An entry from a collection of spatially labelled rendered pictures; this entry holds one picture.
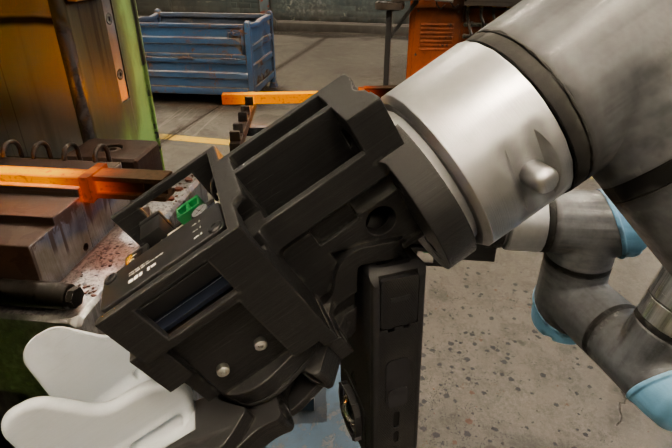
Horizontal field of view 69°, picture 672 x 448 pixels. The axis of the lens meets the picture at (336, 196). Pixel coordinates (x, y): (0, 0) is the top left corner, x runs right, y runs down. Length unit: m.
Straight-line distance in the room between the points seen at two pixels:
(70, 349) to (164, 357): 0.07
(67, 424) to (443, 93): 0.18
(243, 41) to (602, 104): 4.16
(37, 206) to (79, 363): 0.44
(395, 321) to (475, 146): 0.08
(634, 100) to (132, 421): 0.21
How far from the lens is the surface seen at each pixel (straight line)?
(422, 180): 0.17
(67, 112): 0.96
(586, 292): 0.63
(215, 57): 4.41
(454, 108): 0.18
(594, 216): 0.60
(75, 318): 0.60
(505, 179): 0.18
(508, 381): 1.79
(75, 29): 0.93
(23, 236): 0.64
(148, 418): 0.21
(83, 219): 0.68
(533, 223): 0.58
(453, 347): 1.86
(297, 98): 1.20
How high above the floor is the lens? 1.26
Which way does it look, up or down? 27 degrees down
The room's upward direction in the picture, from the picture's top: straight up
